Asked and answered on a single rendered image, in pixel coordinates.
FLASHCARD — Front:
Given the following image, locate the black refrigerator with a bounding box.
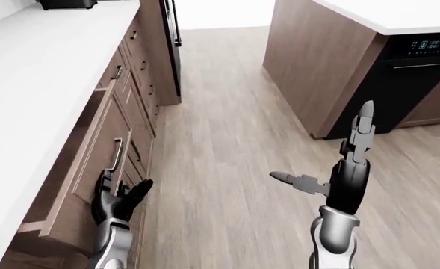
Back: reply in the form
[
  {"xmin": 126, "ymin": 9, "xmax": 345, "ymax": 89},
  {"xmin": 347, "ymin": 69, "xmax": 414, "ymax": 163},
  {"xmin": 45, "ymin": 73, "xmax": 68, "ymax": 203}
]
[{"xmin": 159, "ymin": 0, "xmax": 185, "ymax": 105}]

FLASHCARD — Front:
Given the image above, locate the tall brown wooden panel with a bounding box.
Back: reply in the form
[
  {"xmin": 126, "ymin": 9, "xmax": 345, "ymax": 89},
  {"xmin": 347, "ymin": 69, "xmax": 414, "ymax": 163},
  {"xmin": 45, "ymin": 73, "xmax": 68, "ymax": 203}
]
[{"xmin": 137, "ymin": 0, "xmax": 184, "ymax": 108}]

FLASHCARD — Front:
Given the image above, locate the brown wooden base cabinet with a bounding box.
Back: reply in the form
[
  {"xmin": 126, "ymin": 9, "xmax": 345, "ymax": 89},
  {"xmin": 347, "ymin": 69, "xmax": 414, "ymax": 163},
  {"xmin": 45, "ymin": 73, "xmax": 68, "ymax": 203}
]
[{"xmin": 0, "ymin": 16, "xmax": 161, "ymax": 269}]

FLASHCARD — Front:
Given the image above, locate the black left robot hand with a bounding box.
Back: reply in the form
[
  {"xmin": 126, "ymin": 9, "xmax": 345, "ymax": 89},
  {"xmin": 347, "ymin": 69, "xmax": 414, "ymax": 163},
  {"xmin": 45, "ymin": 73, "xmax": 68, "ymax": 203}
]
[{"xmin": 91, "ymin": 169, "xmax": 155, "ymax": 225}]

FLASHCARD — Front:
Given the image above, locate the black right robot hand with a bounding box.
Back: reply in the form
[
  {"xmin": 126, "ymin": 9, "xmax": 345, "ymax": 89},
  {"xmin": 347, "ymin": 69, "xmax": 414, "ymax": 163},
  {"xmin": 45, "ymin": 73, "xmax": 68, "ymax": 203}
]
[{"xmin": 270, "ymin": 99, "xmax": 377, "ymax": 217}]

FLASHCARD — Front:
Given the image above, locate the brown wooden drawer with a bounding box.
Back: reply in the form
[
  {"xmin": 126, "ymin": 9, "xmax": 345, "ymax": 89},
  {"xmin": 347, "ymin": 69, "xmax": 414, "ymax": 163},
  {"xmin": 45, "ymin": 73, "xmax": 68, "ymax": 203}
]
[{"xmin": 16, "ymin": 79, "xmax": 134, "ymax": 248}]

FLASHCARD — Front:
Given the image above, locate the black built-in oven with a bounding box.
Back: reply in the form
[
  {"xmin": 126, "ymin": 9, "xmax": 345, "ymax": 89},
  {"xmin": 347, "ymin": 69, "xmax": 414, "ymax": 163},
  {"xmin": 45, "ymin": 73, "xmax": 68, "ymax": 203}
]
[{"xmin": 323, "ymin": 31, "xmax": 440, "ymax": 141}]

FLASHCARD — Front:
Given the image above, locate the black countertop appliance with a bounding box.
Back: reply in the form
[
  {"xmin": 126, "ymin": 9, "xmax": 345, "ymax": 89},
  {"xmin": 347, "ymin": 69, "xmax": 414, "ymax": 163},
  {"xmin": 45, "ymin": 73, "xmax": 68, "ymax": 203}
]
[{"xmin": 39, "ymin": 0, "xmax": 99, "ymax": 12}]

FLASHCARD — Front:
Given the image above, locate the silver drawer handle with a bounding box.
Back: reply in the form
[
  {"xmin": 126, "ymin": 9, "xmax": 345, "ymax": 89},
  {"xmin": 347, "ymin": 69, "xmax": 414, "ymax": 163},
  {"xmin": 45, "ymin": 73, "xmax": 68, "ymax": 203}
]
[{"xmin": 105, "ymin": 137, "xmax": 124, "ymax": 173}]

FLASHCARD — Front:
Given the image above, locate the brown wooden kitchen island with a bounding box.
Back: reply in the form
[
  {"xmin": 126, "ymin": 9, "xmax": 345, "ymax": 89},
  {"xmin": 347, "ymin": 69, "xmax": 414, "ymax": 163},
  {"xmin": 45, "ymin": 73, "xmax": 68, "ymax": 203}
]
[{"xmin": 261, "ymin": 0, "xmax": 440, "ymax": 140}]

